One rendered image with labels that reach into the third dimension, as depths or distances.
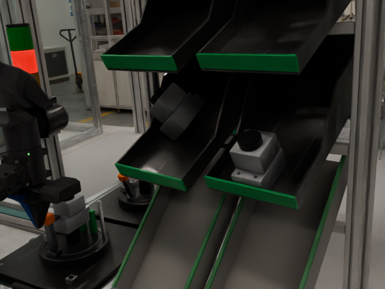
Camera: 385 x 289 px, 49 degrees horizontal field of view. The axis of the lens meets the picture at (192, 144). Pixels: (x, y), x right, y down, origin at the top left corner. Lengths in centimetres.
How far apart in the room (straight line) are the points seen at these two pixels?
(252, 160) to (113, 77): 594
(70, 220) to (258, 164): 46
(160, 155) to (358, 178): 28
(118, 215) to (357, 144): 61
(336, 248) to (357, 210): 46
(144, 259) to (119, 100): 577
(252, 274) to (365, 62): 33
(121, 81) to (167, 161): 574
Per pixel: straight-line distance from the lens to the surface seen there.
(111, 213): 104
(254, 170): 52
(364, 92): 58
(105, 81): 656
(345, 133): 180
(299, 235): 64
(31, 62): 101
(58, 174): 109
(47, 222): 83
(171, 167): 61
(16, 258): 94
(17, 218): 119
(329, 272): 100
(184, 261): 69
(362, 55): 58
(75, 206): 86
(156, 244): 73
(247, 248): 66
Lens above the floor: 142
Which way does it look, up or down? 18 degrees down
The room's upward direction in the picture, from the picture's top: 4 degrees counter-clockwise
